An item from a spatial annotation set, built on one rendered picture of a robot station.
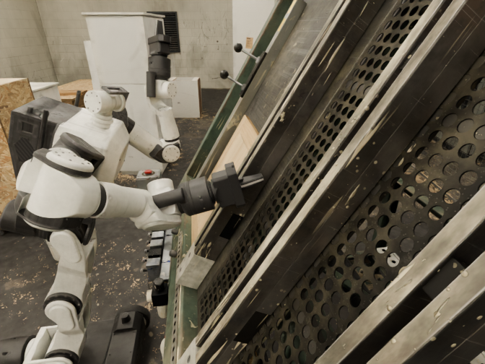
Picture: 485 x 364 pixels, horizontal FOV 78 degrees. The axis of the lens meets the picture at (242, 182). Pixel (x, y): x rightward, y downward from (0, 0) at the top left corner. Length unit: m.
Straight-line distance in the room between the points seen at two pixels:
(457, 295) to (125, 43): 3.42
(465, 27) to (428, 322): 0.35
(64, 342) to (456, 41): 1.67
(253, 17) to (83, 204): 4.38
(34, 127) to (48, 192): 0.46
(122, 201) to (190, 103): 5.60
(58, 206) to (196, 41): 8.80
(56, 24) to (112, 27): 6.98
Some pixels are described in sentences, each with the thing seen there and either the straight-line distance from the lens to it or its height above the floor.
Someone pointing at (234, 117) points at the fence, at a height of 1.28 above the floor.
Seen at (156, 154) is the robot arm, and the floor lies 1.15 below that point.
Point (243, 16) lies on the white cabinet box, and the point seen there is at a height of 1.76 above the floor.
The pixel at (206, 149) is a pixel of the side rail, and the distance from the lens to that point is 1.60.
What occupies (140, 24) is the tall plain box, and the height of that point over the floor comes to 1.64.
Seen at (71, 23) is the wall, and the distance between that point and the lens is 10.28.
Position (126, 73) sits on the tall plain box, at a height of 1.19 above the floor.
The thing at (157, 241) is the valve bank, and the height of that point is 0.76.
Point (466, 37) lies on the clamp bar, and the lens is 0.50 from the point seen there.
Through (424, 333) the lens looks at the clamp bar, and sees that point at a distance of 0.32.
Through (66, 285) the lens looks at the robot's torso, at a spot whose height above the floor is 0.72.
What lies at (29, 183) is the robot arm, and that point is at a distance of 0.67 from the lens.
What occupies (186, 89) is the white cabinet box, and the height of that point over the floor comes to 0.56.
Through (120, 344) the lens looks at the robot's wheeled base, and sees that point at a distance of 1.84.
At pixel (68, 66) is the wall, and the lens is 10.52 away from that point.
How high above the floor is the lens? 1.62
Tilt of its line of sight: 27 degrees down
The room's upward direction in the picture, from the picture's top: straight up
